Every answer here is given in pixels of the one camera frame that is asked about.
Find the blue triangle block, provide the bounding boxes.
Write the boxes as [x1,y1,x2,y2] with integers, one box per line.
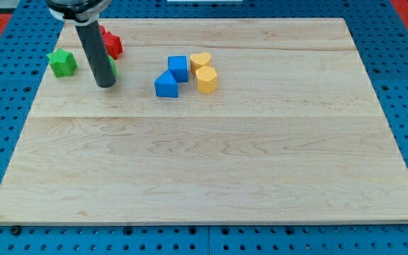
[154,69,179,98]

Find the green star block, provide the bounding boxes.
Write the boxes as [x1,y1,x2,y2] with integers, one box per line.
[47,48,77,78]

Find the blue cube block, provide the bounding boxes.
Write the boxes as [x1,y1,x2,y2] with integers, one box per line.
[168,55,188,83]

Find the green circle block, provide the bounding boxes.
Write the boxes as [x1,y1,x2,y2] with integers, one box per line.
[108,55,118,79]

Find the yellow hexagon block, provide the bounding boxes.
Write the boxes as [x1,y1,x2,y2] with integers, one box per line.
[196,66,217,94]

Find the red star block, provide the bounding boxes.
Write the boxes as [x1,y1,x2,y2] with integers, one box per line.
[103,31,123,60]

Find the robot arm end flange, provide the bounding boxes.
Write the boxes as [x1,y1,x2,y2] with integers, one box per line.
[45,0,112,26]

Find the yellow heart block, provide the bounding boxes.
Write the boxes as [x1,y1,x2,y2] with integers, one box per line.
[189,52,212,75]

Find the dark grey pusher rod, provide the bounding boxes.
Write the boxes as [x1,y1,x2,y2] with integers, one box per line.
[76,21,116,88]

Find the red block behind rod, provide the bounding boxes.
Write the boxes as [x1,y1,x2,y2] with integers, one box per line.
[99,25,106,35]

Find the light wooden board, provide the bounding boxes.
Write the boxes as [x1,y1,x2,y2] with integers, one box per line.
[0,18,408,226]

